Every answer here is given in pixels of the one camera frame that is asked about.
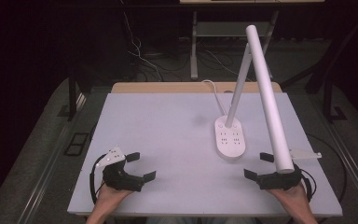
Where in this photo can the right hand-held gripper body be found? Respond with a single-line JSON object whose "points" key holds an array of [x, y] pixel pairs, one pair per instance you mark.
{"points": [[279, 181]]}

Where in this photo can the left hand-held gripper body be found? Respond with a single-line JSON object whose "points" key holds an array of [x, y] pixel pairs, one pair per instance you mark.
{"points": [[118, 179]]}

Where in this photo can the person's left hand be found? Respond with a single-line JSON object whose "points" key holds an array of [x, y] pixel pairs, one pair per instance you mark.
{"points": [[110, 196]]}

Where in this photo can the person's right hand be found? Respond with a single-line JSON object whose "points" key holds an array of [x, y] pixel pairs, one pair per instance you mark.
{"points": [[295, 197]]}

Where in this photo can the white desk lamp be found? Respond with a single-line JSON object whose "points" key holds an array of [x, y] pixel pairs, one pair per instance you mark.
{"points": [[267, 93]]}

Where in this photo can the black metal stand leg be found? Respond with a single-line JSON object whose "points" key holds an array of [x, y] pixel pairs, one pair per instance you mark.
{"points": [[327, 99], [72, 96]]}

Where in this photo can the grey metal stand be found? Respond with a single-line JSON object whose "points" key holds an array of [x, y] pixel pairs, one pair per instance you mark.
{"points": [[194, 56]]}

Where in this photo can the black rectangular frame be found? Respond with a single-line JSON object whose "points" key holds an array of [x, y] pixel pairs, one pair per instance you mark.
{"points": [[76, 144]]}

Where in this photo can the metal floor rail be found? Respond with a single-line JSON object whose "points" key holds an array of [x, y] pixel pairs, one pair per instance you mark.
{"points": [[351, 161], [46, 174]]}

